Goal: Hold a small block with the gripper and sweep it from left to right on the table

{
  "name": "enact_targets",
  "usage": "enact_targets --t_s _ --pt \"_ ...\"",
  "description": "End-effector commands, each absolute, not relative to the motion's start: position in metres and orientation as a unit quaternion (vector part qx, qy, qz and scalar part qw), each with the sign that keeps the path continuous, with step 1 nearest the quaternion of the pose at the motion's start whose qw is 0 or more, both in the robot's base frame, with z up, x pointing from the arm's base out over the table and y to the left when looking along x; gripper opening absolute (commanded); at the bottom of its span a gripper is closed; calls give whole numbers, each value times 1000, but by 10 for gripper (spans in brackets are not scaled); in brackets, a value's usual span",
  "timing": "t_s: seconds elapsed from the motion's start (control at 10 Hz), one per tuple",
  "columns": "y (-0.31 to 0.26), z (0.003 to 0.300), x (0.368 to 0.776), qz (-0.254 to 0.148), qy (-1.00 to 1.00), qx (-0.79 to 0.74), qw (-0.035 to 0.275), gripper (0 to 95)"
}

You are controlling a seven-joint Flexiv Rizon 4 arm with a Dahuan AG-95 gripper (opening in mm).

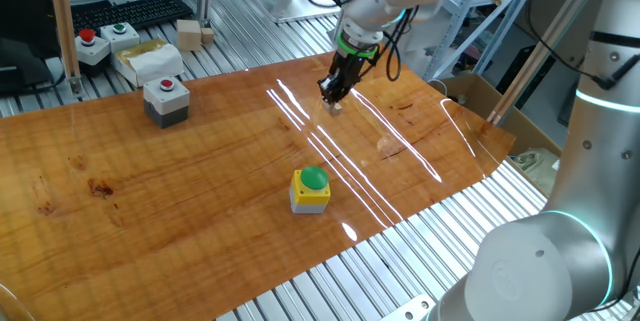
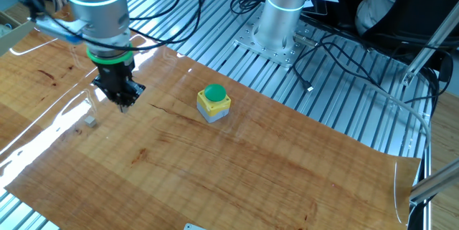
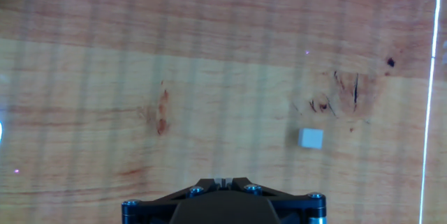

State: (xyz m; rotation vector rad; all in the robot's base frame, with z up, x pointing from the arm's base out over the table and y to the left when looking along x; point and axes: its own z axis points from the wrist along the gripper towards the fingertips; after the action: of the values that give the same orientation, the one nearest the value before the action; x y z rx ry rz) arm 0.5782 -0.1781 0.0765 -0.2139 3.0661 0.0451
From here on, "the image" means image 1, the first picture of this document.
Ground wood grain mat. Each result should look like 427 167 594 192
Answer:
0 50 517 321

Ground white foam blocks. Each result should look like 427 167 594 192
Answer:
399 5 451 77

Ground black camera cable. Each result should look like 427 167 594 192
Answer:
367 5 419 83

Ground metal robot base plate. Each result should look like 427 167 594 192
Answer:
379 293 437 321

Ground clear plastic bag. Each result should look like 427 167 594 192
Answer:
509 148 561 195

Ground black arm cable with connector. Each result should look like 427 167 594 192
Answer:
522 0 640 91

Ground tissue box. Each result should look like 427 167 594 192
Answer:
110 38 185 88

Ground red button white grey box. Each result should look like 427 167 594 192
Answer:
142 76 192 130

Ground black case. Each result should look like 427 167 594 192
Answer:
494 45 556 110

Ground large wooden cube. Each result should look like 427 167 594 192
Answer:
175 19 203 53

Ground black computer monitor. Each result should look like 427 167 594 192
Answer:
0 0 69 95

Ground black keyboard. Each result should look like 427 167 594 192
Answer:
69 0 195 35

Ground green button yellow box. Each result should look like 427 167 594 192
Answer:
288 165 332 215

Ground grey metal pedestal plate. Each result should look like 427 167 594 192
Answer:
247 0 342 25

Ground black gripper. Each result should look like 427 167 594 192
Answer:
317 50 374 109

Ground brown wooden cabinet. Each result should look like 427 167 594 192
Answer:
522 0 601 67

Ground green button white box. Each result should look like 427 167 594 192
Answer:
99 21 141 53

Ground steel shelf rack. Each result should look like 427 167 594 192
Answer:
422 0 551 82

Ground cardboard box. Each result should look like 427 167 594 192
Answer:
429 73 564 197

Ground red mushroom button box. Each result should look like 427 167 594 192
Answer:
73 28 112 77

